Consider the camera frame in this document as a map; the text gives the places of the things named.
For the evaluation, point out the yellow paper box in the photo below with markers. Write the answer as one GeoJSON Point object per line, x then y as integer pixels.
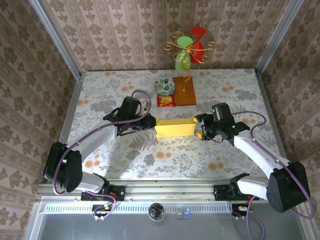
{"type": "Point", "coordinates": [175, 128]}

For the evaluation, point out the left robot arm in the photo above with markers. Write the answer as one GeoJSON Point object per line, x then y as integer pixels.
{"type": "Point", "coordinates": [62, 167]}

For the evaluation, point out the black connector box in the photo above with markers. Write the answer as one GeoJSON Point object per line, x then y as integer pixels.
{"type": "Point", "coordinates": [101, 210]}
{"type": "Point", "coordinates": [238, 210]}

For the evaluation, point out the brown wooden board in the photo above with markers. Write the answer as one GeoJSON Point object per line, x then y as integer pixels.
{"type": "Point", "coordinates": [185, 96]}

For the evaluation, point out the red snack packet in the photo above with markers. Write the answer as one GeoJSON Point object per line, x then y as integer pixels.
{"type": "Point", "coordinates": [166, 100]}

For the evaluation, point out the green leaf pattern bowl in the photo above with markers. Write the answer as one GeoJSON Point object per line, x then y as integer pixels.
{"type": "Point", "coordinates": [163, 86]}

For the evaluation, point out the green plastic goblet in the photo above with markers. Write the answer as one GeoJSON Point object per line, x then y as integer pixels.
{"type": "Point", "coordinates": [182, 62]}

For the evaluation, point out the small blue clip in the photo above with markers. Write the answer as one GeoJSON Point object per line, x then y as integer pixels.
{"type": "Point", "coordinates": [186, 214]}

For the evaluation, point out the small grey clip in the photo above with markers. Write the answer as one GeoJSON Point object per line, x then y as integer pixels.
{"type": "Point", "coordinates": [178, 214]}

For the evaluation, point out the red plastic goblet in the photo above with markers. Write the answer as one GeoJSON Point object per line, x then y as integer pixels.
{"type": "Point", "coordinates": [199, 32]}

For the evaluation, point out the round metal tin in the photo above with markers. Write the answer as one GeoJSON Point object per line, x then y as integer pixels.
{"type": "Point", "coordinates": [156, 212]}

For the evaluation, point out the grey metal shelf panel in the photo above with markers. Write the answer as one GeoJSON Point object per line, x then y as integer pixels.
{"type": "Point", "coordinates": [200, 227]}

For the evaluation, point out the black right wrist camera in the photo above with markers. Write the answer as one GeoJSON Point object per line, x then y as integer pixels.
{"type": "Point", "coordinates": [221, 112]}

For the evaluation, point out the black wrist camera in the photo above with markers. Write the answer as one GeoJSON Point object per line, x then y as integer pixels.
{"type": "Point", "coordinates": [130, 106]}
{"type": "Point", "coordinates": [221, 112]}

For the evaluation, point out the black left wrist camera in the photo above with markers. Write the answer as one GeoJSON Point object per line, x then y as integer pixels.
{"type": "Point", "coordinates": [130, 106]}

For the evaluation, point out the aluminium table side rail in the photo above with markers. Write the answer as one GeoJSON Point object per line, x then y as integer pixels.
{"type": "Point", "coordinates": [267, 100]}
{"type": "Point", "coordinates": [73, 100]}

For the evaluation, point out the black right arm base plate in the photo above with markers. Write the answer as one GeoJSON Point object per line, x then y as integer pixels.
{"type": "Point", "coordinates": [220, 192]}

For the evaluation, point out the aluminium frame front rail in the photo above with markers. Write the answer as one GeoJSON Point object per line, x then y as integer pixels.
{"type": "Point", "coordinates": [170, 190]}

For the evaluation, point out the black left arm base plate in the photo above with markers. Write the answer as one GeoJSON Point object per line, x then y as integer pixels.
{"type": "Point", "coordinates": [117, 191]}

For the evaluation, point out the aluminium frame post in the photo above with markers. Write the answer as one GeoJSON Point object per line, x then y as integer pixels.
{"type": "Point", "coordinates": [57, 37]}
{"type": "Point", "coordinates": [277, 37]}

